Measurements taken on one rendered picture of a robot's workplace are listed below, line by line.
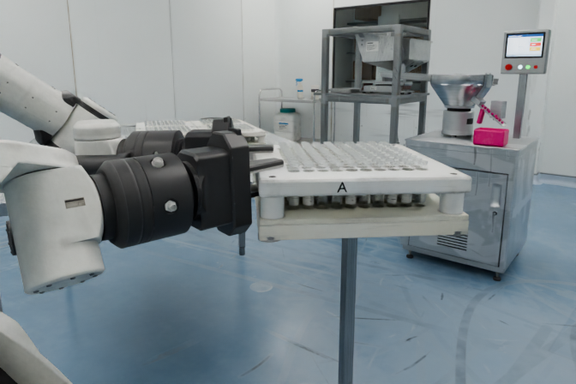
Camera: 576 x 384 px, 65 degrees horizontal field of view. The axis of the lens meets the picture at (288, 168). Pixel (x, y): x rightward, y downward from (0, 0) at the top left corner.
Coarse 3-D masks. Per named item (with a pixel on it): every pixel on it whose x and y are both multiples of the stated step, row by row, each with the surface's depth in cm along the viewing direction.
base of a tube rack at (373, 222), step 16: (256, 208) 57; (352, 208) 55; (368, 208) 55; (384, 208) 55; (400, 208) 55; (416, 208) 55; (432, 208) 55; (272, 224) 50; (288, 224) 50; (304, 224) 51; (320, 224) 51; (336, 224) 51; (352, 224) 51; (368, 224) 51; (384, 224) 52; (400, 224) 52; (416, 224) 52; (432, 224) 52; (448, 224) 52; (464, 224) 53
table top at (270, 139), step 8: (120, 128) 248; (128, 128) 248; (256, 136) 215; (272, 136) 215; (280, 136) 215; (272, 144) 193; (288, 144) 193; (0, 200) 109; (0, 208) 107; (0, 216) 107
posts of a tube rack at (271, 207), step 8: (264, 200) 50; (272, 200) 50; (280, 200) 50; (440, 200) 54; (448, 200) 52; (456, 200) 52; (264, 208) 50; (272, 208) 50; (280, 208) 50; (440, 208) 54; (448, 208) 53; (456, 208) 52; (264, 216) 51; (272, 216) 50; (280, 216) 51
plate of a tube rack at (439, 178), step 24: (360, 168) 55; (432, 168) 56; (264, 192) 49; (288, 192) 50; (312, 192) 50; (336, 192) 50; (360, 192) 50; (384, 192) 51; (408, 192) 51; (432, 192) 51; (456, 192) 52
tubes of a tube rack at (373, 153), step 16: (304, 144) 68; (320, 144) 67; (352, 144) 68; (304, 160) 55; (320, 160) 55; (336, 160) 55; (352, 160) 55; (368, 160) 58; (384, 160) 57; (400, 160) 56
